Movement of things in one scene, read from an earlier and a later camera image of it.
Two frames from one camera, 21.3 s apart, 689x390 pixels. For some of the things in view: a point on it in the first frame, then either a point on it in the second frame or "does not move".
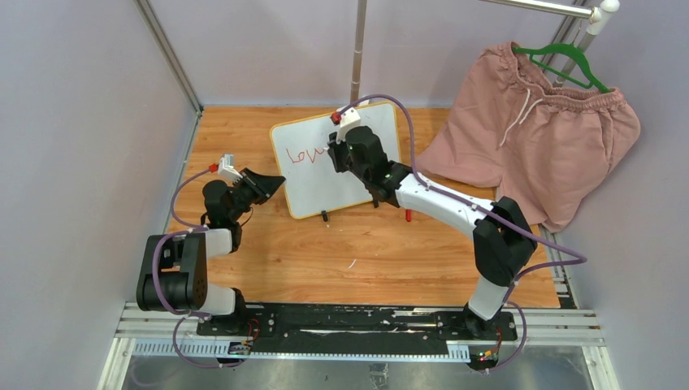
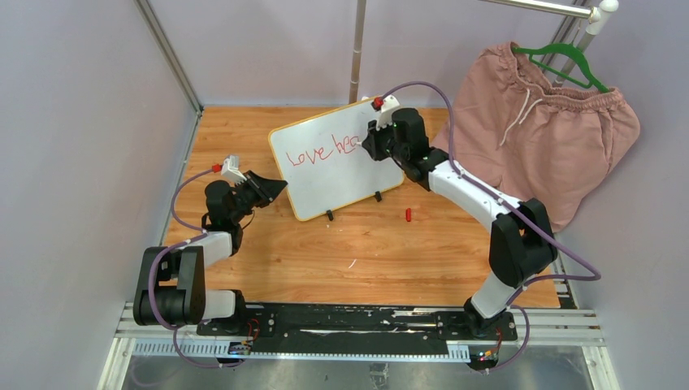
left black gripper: x=262 y=187 does not move
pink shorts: x=548 y=149 does not move
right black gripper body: x=343 y=159 -> x=382 y=140
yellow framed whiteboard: x=311 y=184 does not move
